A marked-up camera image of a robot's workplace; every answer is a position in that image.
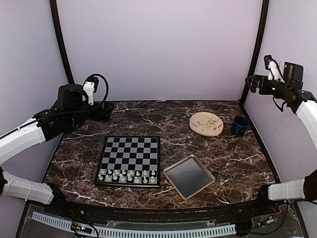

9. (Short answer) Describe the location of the white king chess piece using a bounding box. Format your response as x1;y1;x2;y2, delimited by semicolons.
119;174;125;181

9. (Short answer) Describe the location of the black grey chessboard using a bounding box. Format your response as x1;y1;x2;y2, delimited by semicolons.
94;136;160;188

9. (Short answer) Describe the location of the left black frame post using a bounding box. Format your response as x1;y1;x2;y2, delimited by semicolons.
49;0;74;83

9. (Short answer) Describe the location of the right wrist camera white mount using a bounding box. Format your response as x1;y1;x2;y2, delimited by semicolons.
264;55;282;81

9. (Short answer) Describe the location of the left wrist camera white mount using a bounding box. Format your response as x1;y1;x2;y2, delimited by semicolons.
82;76;99;106

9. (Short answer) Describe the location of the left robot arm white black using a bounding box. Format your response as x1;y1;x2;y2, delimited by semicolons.
0;82;114;216

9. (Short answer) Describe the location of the black front rail base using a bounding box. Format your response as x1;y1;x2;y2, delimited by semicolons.
16;201;308;238

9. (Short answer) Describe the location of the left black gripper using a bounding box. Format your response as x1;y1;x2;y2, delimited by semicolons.
67;100;113;129

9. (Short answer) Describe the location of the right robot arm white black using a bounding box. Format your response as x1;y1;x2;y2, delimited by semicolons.
245;59;317;215

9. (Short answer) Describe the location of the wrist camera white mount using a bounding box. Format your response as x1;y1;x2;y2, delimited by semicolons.
82;76;99;106
264;55;282;81

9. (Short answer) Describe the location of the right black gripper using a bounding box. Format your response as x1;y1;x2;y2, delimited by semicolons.
245;74;290;99

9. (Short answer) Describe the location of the black frame post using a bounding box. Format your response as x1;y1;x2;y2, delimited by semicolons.
49;0;74;83
240;0;270;105

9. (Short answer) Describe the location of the dark blue mug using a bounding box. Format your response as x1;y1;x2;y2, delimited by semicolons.
231;116;249;137

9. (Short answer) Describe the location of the grey slotted cable duct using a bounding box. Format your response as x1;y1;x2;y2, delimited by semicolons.
31;212;236;238

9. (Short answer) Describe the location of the right black frame post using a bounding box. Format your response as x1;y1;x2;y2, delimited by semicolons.
240;0;270;105

